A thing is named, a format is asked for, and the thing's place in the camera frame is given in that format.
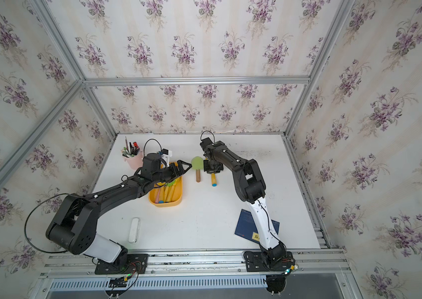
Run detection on pink pen cup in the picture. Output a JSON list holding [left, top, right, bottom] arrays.
[[121, 138, 144, 170]]

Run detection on blue book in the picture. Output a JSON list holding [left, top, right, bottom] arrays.
[[234, 209, 260, 244]]

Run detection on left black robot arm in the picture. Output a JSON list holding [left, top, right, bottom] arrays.
[[45, 153, 192, 268]]

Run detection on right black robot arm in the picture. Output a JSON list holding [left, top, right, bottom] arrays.
[[200, 138, 287, 268]]

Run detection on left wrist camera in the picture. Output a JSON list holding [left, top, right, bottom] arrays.
[[160, 148, 171, 167]]

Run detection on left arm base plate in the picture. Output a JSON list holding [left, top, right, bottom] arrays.
[[95, 254, 149, 275]]

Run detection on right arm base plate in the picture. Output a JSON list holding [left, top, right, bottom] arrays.
[[243, 250, 298, 275]]

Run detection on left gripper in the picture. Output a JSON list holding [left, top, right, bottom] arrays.
[[150, 160, 192, 185]]

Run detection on green round spatula wooden handle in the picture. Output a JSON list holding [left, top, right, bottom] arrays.
[[191, 156, 204, 183]]

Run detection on white eraser bar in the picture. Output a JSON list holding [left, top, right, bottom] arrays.
[[128, 218, 141, 244]]

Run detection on yellow storage box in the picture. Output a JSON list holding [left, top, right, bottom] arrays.
[[148, 178, 183, 208]]

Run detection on yellow shovel blue tip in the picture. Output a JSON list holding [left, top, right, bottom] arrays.
[[211, 173, 217, 187]]

